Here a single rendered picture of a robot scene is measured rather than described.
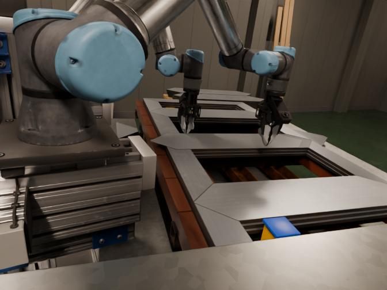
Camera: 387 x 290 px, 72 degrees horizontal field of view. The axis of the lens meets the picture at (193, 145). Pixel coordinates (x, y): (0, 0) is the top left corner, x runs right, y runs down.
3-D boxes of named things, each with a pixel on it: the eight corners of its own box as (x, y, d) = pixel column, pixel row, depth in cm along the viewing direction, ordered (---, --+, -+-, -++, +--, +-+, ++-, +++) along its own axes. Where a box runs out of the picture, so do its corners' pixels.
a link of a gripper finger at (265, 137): (260, 141, 109) (264, 119, 105) (267, 147, 104) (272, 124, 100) (253, 141, 108) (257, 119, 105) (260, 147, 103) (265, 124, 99)
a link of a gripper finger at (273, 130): (266, 141, 110) (271, 119, 106) (274, 147, 105) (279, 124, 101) (260, 141, 109) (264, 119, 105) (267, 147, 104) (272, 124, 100)
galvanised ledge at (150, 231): (134, 122, 191) (134, 118, 190) (172, 263, 77) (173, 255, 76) (105, 122, 185) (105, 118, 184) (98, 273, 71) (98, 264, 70)
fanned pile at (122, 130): (134, 123, 181) (135, 117, 179) (140, 145, 146) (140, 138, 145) (115, 122, 177) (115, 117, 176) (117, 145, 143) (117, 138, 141)
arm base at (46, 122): (14, 149, 47) (5, 93, 43) (19, 122, 59) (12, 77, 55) (103, 142, 54) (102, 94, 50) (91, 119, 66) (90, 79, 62)
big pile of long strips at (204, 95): (247, 98, 250) (248, 91, 248) (269, 109, 215) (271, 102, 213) (163, 94, 226) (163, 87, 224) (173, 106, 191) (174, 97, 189)
